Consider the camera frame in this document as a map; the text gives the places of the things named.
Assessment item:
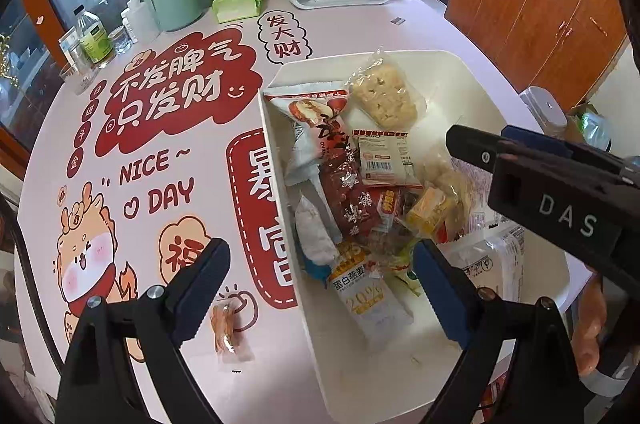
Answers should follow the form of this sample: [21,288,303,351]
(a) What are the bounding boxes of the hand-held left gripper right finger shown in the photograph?
[412,238,584,424]

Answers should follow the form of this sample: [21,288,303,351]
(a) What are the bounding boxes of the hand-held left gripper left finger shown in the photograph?
[55,237,232,424]

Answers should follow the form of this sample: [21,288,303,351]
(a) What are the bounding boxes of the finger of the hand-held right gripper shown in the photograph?
[446,125,522,170]
[501,126,639,185]

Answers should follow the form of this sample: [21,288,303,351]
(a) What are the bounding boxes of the clear cracker packet red print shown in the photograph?
[417,149,482,245]

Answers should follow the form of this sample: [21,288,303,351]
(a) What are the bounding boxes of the green yellow snack packet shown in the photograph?
[385,254,426,299]

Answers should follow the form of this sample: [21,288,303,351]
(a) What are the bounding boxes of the white plastic bin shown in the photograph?
[257,48,572,424]

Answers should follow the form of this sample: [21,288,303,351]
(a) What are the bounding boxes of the orange sausage snack packet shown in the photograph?
[211,299,256,363]

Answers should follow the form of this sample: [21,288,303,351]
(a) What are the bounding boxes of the clear white bread packet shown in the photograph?
[440,224,529,305]

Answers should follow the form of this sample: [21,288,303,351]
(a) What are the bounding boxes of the yellow small snack packet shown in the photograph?
[405,186,454,237]

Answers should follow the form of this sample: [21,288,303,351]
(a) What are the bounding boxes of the white orange snack bar packet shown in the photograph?
[327,244,416,351]

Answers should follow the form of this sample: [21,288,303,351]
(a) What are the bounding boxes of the white packet red stripe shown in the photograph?
[351,129,419,187]

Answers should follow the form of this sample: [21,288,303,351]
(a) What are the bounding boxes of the orange red snack packet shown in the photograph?
[377,186,409,235]

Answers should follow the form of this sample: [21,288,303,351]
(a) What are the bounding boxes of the pale rice cracker packet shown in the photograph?
[345,48,427,129]

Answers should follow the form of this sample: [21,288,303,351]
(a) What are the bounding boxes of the blue white snack packet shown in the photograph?
[294,194,342,281]

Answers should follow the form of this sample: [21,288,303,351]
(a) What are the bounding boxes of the red snowflake snack packet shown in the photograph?
[320,159,382,251]

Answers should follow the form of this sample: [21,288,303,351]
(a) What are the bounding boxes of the red white snack packet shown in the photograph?
[263,88,353,187]

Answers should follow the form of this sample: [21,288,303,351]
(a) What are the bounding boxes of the person's right hand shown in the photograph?
[571,273,609,379]

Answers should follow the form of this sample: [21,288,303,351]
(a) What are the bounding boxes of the grey plastic stool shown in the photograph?
[520,86,569,140]

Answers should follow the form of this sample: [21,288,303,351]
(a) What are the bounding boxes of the green plastic bag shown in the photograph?
[575,111,614,153]

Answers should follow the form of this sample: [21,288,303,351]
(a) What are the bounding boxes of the clear glass cup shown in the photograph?
[60,62,99,96]

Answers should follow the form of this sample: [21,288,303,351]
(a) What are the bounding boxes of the small glass jar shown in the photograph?
[109,26,134,55]

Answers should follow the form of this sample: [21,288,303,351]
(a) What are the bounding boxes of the clear bottle green label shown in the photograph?
[74,5,114,67]

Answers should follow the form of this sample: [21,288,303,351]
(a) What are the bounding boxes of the white wash bottle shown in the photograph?
[102,0,160,45]

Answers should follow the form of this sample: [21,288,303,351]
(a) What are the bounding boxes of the mint green canister brown lid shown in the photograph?
[150,0,204,32]

